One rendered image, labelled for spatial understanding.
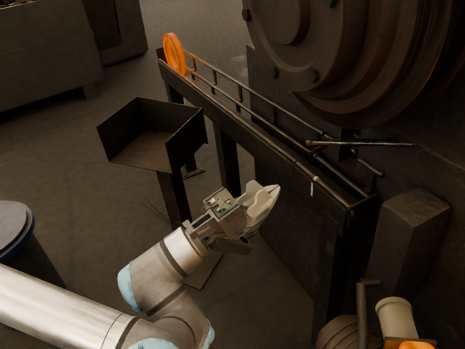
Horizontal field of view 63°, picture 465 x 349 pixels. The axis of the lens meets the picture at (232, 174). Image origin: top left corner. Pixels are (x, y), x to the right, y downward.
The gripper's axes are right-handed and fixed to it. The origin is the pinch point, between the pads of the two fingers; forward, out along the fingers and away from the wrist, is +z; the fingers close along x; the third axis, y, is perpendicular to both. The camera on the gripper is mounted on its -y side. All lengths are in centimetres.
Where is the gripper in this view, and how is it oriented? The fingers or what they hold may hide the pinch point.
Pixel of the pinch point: (275, 192)
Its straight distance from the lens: 81.9
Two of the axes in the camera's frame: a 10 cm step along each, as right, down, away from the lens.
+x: -4.7, -5.3, 7.1
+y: -3.6, -6.2, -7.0
